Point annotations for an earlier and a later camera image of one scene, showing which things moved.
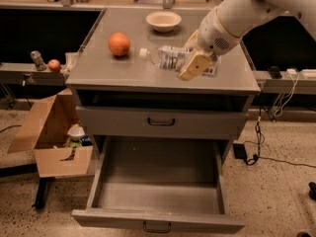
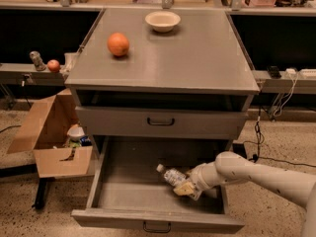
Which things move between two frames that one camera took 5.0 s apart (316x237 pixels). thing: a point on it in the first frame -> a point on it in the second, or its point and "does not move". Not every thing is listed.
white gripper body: x=213 y=34 -> x=197 y=179
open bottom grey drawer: x=171 y=184 does not move
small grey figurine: x=39 y=60 does not move
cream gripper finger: x=197 y=66 -> x=189 y=189
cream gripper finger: x=193 y=41 -> x=190 y=173
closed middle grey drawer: x=158 y=122 does not move
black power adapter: x=240 y=151 does not move
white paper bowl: x=163 y=21 does not move
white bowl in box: x=75 y=132 does not move
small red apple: x=53 y=65 does not move
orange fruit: x=118 y=43 does not move
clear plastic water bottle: x=175 y=57 -> x=172 y=176
